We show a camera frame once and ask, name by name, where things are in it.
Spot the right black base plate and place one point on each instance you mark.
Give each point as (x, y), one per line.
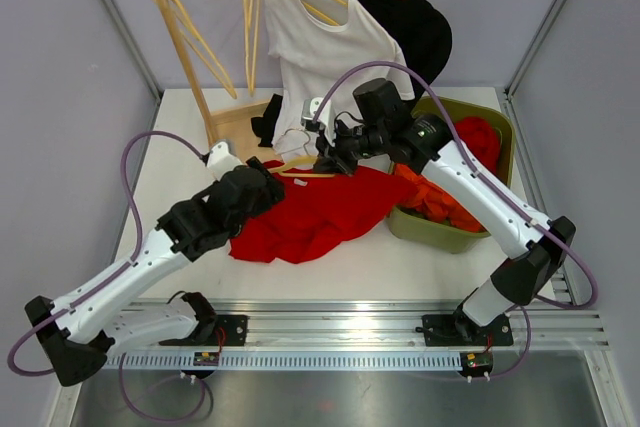
(456, 330)

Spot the aluminium frame post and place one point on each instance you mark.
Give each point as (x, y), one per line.
(131, 46)
(549, 19)

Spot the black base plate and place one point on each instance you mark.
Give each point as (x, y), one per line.
(456, 330)
(230, 329)

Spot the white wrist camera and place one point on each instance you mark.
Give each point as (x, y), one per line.
(221, 159)
(313, 118)

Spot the green plastic basket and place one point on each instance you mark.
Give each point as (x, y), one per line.
(407, 224)

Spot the right aluminium frame post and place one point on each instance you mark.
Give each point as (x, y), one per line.
(549, 19)

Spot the grey slotted cable duct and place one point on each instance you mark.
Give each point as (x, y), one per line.
(289, 361)

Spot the left aluminium frame post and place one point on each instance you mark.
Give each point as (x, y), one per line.
(131, 46)

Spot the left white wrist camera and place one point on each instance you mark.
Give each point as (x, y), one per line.
(221, 159)

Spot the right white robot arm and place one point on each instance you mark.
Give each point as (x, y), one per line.
(534, 245)

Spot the black t shirt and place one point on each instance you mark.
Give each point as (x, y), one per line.
(422, 32)

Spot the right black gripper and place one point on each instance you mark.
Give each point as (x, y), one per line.
(327, 163)

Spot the yellow hanger of front red shirt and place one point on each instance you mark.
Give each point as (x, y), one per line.
(251, 21)

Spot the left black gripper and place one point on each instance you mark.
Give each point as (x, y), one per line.
(273, 192)

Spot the red t shirt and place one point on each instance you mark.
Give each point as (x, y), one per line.
(318, 214)
(481, 139)

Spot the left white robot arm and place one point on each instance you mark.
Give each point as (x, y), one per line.
(80, 331)

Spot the yellow hanger of orange shirt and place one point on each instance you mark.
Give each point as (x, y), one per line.
(193, 38)

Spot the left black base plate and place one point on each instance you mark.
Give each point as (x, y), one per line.
(230, 329)

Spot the yellow hanger of red shirt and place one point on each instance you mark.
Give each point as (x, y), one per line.
(294, 167)
(251, 21)

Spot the white t shirt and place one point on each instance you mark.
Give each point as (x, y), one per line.
(313, 56)

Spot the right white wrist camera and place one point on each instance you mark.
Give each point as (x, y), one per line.
(313, 118)

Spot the aluminium mounting rail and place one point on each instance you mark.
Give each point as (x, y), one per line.
(334, 326)

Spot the orange t shirt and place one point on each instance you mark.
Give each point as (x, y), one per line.
(434, 204)

